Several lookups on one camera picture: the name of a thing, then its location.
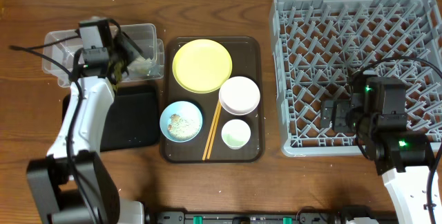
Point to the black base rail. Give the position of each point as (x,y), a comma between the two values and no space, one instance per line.
(306,215)

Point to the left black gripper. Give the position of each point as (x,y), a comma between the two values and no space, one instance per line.
(130,49)

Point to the white napkin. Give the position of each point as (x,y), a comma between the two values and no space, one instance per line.
(140,67)

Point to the yellow plate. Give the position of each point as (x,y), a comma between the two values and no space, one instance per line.
(202,66)

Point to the grey dishwasher rack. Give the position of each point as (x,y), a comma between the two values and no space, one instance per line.
(317,44)

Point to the rice food waste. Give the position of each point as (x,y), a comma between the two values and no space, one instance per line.
(182,128)

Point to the small white green cup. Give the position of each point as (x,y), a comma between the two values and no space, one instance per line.
(236,133)

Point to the light blue bowl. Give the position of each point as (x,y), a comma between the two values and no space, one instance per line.
(184,109)

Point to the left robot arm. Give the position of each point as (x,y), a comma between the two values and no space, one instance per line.
(71,184)

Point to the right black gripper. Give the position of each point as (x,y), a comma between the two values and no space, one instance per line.
(337,115)

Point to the wooden chopstick left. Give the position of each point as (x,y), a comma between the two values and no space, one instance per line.
(204,154)

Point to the clear plastic bin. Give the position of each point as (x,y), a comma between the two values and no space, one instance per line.
(144,35)

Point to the pink white bowl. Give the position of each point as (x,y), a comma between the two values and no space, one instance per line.
(239,95)

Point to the wooden chopstick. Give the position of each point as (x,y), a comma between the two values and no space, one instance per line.
(212,132)
(204,154)

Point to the wooden chopstick right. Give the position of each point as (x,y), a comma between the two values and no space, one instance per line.
(212,132)

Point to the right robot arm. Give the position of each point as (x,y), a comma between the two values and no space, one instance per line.
(375,114)

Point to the dark brown serving tray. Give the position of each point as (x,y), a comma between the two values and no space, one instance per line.
(245,54)

